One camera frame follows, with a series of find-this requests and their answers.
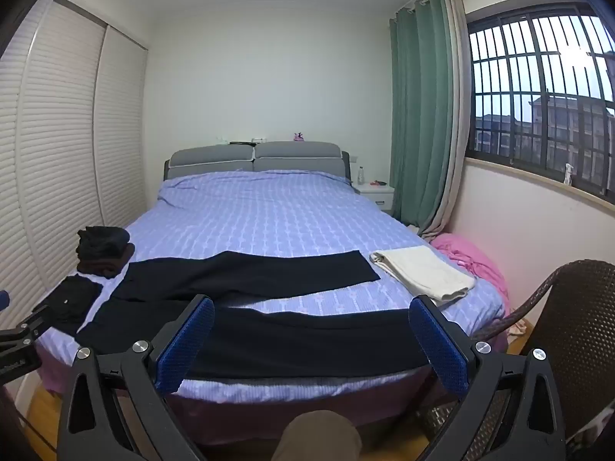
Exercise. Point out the folded dark brown garment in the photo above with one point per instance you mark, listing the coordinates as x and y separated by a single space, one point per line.
113 264

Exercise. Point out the black pants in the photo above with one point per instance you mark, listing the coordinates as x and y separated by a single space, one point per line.
288 269

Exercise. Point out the small pink toy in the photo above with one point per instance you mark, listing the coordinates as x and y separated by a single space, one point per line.
299 137

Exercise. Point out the green curtain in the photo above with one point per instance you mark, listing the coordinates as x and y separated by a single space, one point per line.
420 120

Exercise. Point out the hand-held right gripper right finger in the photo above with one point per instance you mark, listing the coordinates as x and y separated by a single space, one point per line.
439 345

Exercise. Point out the beige curtain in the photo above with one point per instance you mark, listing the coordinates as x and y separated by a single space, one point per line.
459 105

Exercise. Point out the flat black garment white mark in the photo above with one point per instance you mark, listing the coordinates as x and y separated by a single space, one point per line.
72 297

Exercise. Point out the bed with purple floral sheet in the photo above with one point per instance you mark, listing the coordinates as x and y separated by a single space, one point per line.
269 211

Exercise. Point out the clear plastic bottle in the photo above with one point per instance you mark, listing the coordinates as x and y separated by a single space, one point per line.
361 176

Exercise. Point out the window with black bars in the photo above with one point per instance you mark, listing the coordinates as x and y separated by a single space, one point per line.
538 91

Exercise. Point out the pink blanket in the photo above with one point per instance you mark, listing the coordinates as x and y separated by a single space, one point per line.
468 257

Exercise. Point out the white nightstand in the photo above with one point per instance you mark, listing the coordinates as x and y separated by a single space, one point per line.
377 196

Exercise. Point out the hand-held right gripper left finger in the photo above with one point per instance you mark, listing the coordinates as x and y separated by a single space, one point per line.
185 348

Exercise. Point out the folded black garment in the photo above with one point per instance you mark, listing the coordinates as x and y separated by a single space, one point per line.
103 240

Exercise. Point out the brown wicker chair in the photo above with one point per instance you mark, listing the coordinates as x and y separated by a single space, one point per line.
576 307

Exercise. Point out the grey padded headboard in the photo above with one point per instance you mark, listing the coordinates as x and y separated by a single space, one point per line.
288 156

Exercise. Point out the white louvered wardrobe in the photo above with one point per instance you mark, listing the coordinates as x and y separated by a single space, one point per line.
57 153

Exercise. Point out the folded cream pants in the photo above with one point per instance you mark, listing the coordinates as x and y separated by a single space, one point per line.
423 269

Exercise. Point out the flat dark item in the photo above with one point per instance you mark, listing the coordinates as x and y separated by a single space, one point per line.
242 143

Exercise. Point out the small white spray bottle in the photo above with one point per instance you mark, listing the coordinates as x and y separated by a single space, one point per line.
569 175

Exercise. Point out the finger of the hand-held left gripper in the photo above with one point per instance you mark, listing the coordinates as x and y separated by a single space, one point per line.
3 300
24 329

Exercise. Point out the person's leg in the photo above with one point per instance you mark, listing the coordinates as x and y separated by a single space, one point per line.
317 437

